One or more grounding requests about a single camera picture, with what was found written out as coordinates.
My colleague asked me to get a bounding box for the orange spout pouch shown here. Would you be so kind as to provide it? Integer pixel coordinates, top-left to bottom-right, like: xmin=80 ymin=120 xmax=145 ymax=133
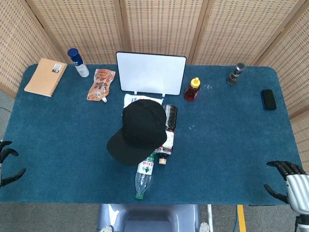
xmin=86 ymin=68 xmax=116 ymax=103

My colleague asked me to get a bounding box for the black cap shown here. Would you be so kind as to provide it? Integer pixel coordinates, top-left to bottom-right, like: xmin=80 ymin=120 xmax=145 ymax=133
xmin=107 ymin=99 xmax=168 ymax=166

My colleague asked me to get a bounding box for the glass pepper grinder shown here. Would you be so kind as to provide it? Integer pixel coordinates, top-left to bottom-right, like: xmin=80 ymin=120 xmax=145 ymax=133
xmin=226 ymin=62 xmax=246 ymax=86

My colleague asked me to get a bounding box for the white metal pole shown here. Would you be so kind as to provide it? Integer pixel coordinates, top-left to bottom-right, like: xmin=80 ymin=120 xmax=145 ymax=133
xmin=206 ymin=204 xmax=214 ymax=232

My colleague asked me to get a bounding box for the white plastic packet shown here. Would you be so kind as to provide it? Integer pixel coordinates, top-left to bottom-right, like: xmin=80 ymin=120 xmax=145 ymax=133
xmin=124 ymin=93 xmax=163 ymax=109

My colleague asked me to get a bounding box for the black eraser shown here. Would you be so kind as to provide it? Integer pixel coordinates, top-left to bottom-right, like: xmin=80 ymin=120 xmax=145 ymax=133
xmin=260 ymin=89 xmax=277 ymax=112

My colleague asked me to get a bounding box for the blue table mat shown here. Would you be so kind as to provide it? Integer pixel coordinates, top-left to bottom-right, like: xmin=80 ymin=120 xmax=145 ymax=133
xmin=0 ymin=63 xmax=303 ymax=206

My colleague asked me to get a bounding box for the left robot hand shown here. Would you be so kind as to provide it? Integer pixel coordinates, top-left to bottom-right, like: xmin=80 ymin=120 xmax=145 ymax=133
xmin=0 ymin=141 xmax=27 ymax=188

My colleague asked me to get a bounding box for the honey bottle yellow cap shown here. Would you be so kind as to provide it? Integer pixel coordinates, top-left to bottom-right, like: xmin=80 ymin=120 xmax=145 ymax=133
xmin=183 ymin=77 xmax=201 ymax=102

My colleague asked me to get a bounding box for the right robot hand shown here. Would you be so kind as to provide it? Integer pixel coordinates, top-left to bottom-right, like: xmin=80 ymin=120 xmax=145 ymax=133
xmin=264 ymin=160 xmax=309 ymax=215

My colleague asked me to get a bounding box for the white bottle blue cap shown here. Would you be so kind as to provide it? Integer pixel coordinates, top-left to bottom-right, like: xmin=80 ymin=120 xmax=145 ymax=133
xmin=67 ymin=48 xmax=90 ymax=78

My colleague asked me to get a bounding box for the clear water bottle green label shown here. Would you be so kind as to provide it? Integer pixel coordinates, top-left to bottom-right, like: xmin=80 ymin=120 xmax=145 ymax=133
xmin=134 ymin=153 xmax=156 ymax=200

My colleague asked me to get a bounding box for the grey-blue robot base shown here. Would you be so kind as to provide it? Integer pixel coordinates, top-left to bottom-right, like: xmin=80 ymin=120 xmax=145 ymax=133
xmin=96 ymin=203 xmax=201 ymax=232

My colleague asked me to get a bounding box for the brown spiral notebook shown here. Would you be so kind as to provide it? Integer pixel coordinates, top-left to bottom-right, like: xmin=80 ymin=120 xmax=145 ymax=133
xmin=24 ymin=58 xmax=68 ymax=98

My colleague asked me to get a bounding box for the woven folding screen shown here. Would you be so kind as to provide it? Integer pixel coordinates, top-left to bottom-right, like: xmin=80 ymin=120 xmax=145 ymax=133
xmin=0 ymin=0 xmax=309 ymax=155

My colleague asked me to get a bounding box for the small white whiteboard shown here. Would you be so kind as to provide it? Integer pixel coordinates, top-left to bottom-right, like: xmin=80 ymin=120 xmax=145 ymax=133
xmin=115 ymin=51 xmax=187 ymax=98

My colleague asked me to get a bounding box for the dark soy sauce bottle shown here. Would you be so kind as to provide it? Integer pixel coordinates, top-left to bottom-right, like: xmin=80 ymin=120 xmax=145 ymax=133
xmin=154 ymin=104 xmax=179 ymax=166

